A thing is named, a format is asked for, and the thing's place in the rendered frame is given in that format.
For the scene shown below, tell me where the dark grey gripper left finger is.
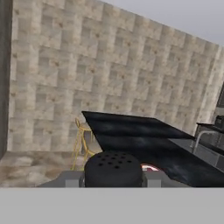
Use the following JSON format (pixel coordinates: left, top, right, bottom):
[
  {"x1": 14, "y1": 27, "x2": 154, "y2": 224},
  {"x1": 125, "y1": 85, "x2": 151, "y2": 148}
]
[{"x1": 38, "y1": 171, "x2": 86, "y2": 188}]

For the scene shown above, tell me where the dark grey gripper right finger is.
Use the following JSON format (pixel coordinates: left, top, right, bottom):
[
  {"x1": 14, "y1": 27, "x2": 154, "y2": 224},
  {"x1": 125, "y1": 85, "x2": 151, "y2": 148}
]
[{"x1": 142, "y1": 171, "x2": 191, "y2": 188}]

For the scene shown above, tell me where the white plate with red rim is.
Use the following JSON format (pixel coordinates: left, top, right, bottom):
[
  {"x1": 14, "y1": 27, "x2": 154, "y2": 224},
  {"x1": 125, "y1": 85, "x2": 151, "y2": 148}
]
[{"x1": 141, "y1": 163, "x2": 161, "y2": 173}]

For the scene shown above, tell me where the black marble dining table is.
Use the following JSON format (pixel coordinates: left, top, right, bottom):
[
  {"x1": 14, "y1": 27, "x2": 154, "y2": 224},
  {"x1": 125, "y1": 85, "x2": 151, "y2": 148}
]
[{"x1": 80, "y1": 110, "x2": 224, "y2": 188}]

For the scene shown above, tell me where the dark grey tall cabinet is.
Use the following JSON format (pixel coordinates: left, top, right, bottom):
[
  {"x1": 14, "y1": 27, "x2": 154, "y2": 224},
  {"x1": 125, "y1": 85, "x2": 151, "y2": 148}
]
[{"x1": 0, "y1": 0, "x2": 14, "y2": 161}]

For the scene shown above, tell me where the yellow metal bar stool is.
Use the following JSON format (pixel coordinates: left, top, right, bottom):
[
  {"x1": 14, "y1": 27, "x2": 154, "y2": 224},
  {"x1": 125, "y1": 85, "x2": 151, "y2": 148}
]
[{"x1": 70, "y1": 116, "x2": 97, "y2": 172}]

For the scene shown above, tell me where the dark grey kitchen counter run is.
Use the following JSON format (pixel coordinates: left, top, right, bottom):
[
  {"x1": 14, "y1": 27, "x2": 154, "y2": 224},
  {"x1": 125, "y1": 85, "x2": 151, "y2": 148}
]
[{"x1": 168, "y1": 115, "x2": 224, "y2": 176}]

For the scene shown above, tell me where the silver sink tap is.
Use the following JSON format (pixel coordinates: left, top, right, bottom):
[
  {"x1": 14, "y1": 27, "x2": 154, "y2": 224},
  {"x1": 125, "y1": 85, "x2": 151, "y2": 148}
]
[{"x1": 192, "y1": 129, "x2": 221, "y2": 155}]

